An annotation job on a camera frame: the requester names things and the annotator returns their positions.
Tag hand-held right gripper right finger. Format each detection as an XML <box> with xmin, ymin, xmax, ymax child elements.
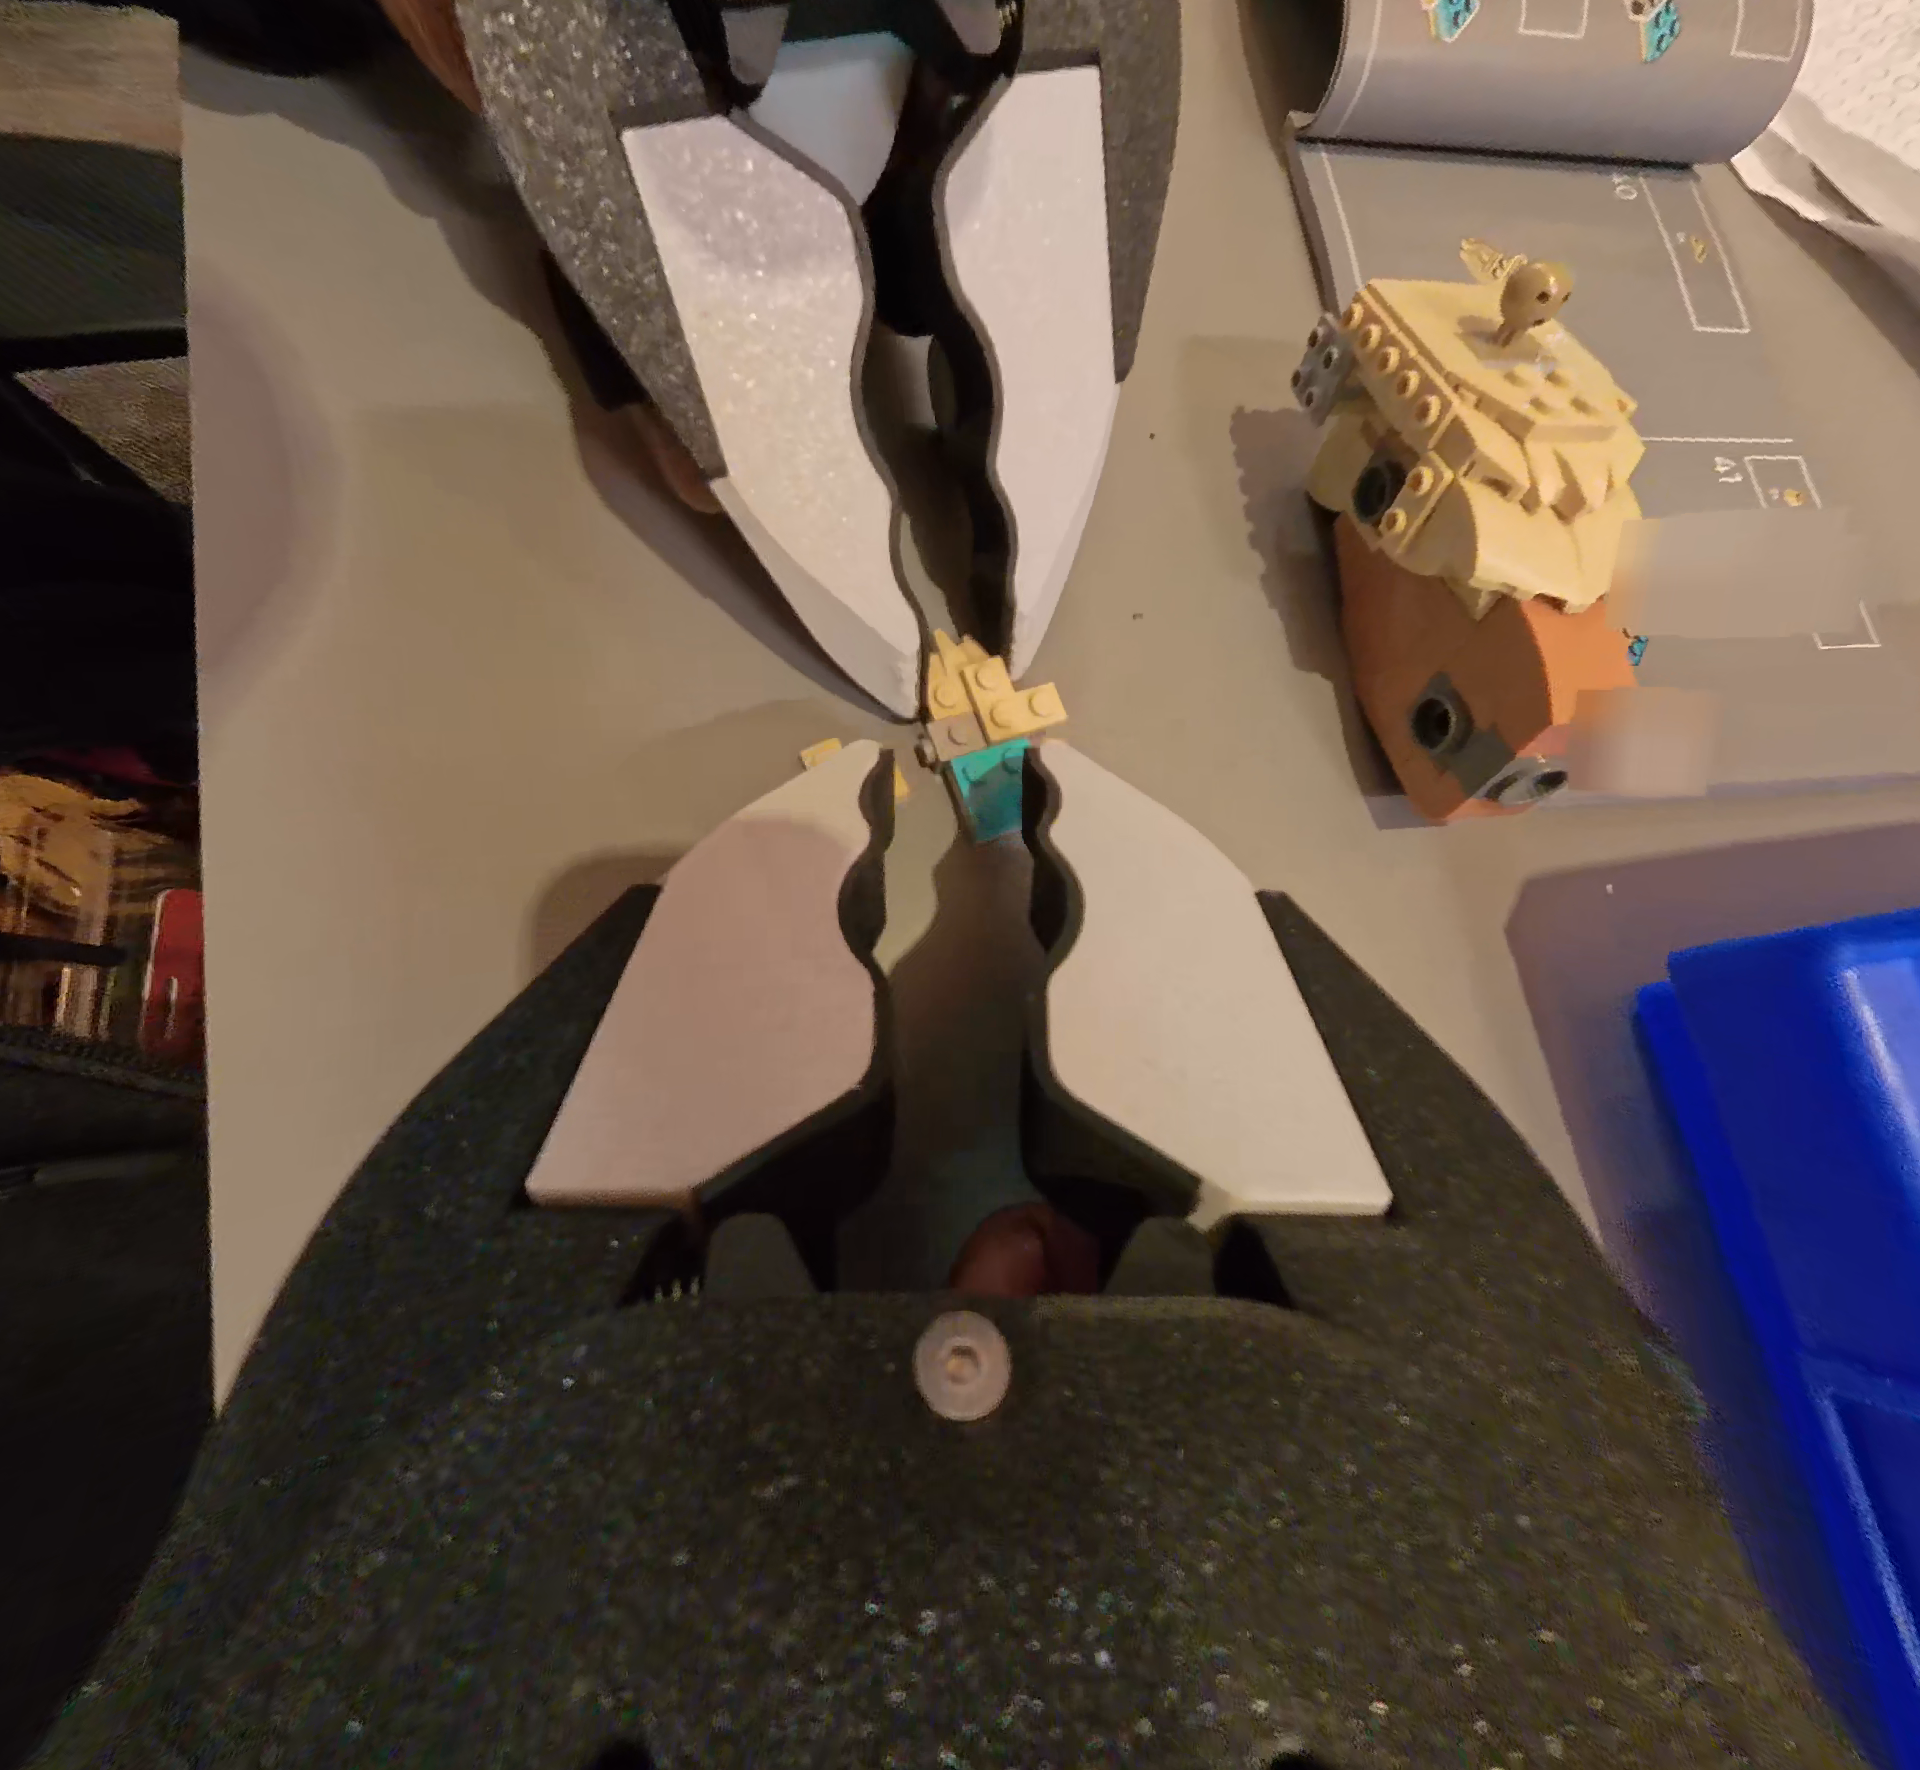
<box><xmin>1023</xmin><ymin>738</ymin><xmax>1392</xmax><ymax>1227</ymax></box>

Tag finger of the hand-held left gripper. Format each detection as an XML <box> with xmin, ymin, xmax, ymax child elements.
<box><xmin>892</xmin><ymin>59</ymin><xmax>1123</xmax><ymax>683</ymax></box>
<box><xmin>619</xmin><ymin>113</ymin><xmax>923</xmax><ymax>722</ymax></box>

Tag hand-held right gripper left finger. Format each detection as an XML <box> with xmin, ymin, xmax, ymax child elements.
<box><xmin>525</xmin><ymin>738</ymin><xmax>904</xmax><ymax>1227</ymax></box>

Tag teal toy brick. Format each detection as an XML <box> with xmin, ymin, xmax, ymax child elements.
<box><xmin>942</xmin><ymin>738</ymin><xmax>1037</xmax><ymax>845</ymax></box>

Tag tan corner toy plate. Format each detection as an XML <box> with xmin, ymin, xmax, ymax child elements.
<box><xmin>921</xmin><ymin>653</ymin><xmax>1071</xmax><ymax>736</ymax></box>

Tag light grey desk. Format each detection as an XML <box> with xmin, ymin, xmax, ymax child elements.
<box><xmin>180</xmin><ymin>0</ymin><xmax>1920</xmax><ymax>1411</ymax></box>

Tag person's left hand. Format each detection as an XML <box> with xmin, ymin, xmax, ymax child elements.
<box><xmin>547</xmin><ymin>286</ymin><xmax>738</xmax><ymax>520</ymax></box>

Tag person's right hand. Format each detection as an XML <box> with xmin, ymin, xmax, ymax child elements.
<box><xmin>951</xmin><ymin>1199</ymin><xmax>1106</xmax><ymax>1299</ymax></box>

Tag tan and brown brick model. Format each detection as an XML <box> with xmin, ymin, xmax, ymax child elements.
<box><xmin>1293</xmin><ymin>238</ymin><xmax>1653</xmax><ymax>828</ymax></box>

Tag grey building instruction booklet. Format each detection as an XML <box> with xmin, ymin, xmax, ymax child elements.
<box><xmin>1212</xmin><ymin>0</ymin><xmax>1920</xmax><ymax>835</ymax></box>

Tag blue plastic bin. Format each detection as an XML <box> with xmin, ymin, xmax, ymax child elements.
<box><xmin>1633</xmin><ymin>908</ymin><xmax>1920</xmax><ymax>1770</ymax></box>

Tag colourful printed packaging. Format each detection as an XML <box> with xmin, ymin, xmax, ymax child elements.
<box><xmin>0</xmin><ymin>751</ymin><xmax>203</xmax><ymax>1067</ymax></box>

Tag black bag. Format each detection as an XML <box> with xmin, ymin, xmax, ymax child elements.
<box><xmin>0</xmin><ymin>135</ymin><xmax>212</xmax><ymax>1728</ymax></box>

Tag white paper bags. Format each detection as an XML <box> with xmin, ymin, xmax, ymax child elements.
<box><xmin>1259</xmin><ymin>0</ymin><xmax>1920</xmax><ymax>234</ymax></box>

